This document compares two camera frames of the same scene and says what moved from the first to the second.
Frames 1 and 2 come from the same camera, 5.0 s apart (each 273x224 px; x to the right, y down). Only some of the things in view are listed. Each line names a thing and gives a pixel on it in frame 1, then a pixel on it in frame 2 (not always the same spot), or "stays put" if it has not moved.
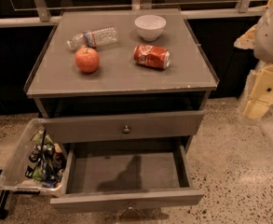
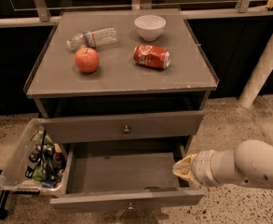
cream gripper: (270, 36) to (201, 168)
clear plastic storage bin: (37, 164) stays put
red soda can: (152, 56) stays put
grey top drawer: (68, 129) stays put
